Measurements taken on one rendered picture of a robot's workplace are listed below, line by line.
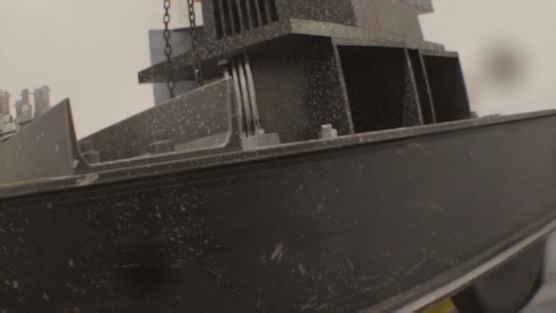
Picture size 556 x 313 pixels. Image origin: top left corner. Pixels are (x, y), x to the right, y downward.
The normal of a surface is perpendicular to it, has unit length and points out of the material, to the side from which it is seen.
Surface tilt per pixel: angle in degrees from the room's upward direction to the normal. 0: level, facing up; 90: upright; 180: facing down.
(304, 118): 90
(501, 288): 90
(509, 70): 90
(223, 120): 83
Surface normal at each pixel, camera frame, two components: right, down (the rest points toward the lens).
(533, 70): -0.77, 0.11
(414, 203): 0.62, -0.12
